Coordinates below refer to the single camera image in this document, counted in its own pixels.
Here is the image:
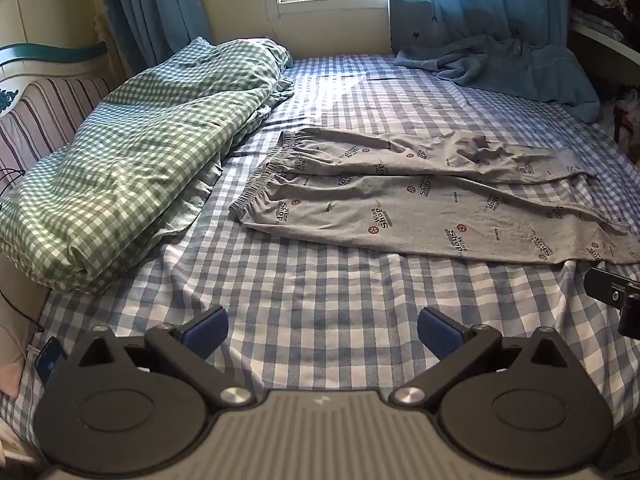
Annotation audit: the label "striped cushion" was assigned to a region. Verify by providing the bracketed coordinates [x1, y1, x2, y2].
[0, 77, 113, 181]

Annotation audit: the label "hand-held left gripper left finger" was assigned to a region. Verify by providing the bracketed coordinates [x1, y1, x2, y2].
[75, 305, 254, 409]

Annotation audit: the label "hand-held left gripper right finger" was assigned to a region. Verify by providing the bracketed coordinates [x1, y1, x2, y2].
[393, 306, 572, 409]

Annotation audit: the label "blue blanket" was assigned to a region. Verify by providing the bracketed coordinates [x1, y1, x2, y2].
[393, 33, 602, 122]

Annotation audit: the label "white curved shelf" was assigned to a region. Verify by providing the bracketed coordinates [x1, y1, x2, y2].
[570, 20, 640, 68]

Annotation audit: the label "black cable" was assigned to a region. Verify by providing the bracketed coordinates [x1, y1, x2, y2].
[0, 287, 46, 333]

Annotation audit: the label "white and teal headboard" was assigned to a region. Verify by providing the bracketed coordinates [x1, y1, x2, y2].
[0, 41, 110, 116]

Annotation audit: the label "green checked duvet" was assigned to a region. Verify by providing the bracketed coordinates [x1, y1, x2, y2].
[0, 36, 295, 295]

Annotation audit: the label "blue phone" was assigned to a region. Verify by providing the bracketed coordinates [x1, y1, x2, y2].
[34, 337, 69, 387]

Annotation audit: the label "grey printed pants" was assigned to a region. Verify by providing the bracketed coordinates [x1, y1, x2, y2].
[229, 127, 640, 266]

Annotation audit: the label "blue checked bed sheet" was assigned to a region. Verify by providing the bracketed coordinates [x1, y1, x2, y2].
[0, 52, 640, 461]

